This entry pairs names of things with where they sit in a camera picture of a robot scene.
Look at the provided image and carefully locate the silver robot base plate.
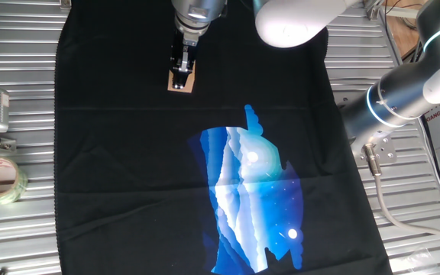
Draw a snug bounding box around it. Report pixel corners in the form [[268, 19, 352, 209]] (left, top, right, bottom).
[[344, 129, 399, 167]]

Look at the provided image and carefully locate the grey hose with metal connector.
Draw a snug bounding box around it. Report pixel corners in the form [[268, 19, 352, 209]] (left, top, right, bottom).
[[361, 143, 440, 251]]

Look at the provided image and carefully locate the brown wooden board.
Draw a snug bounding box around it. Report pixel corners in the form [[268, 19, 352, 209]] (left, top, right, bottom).
[[382, 0, 429, 62]]

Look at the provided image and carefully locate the metal corner bracket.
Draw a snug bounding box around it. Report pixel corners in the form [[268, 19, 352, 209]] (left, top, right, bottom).
[[361, 0, 388, 21]]

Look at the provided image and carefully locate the clear tape roll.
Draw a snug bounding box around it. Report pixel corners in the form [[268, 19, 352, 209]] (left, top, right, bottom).
[[0, 156, 29, 205]]

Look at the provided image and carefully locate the small wooden block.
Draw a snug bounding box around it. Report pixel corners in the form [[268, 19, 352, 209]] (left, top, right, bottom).
[[167, 60, 198, 94]]

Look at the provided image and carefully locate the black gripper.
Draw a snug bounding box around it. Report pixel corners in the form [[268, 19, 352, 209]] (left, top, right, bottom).
[[169, 29, 199, 91]]

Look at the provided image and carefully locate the black cloth with blue print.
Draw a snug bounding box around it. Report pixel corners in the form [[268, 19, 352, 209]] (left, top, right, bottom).
[[53, 0, 395, 275]]

